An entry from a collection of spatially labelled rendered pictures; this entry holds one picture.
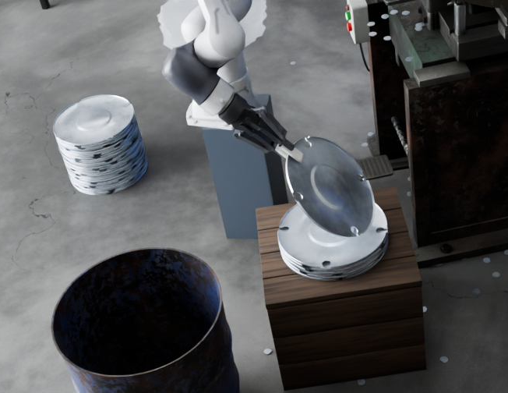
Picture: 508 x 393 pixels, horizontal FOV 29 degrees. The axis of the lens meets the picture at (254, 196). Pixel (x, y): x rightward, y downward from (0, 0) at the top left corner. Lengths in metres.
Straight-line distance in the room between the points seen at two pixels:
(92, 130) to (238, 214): 0.64
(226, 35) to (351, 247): 0.64
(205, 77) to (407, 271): 0.71
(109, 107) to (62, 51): 0.93
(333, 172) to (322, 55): 1.53
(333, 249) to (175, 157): 1.20
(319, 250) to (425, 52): 0.64
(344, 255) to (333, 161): 0.25
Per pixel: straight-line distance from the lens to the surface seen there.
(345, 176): 2.56
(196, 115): 2.96
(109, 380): 2.28
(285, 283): 2.53
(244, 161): 2.98
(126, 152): 3.45
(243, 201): 3.09
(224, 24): 2.34
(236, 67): 2.84
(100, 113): 3.52
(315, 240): 2.56
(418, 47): 2.80
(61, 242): 3.39
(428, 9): 2.82
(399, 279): 2.51
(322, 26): 4.20
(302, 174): 2.46
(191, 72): 2.36
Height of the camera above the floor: 2.15
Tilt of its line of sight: 40 degrees down
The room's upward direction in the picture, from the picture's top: 11 degrees counter-clockwise
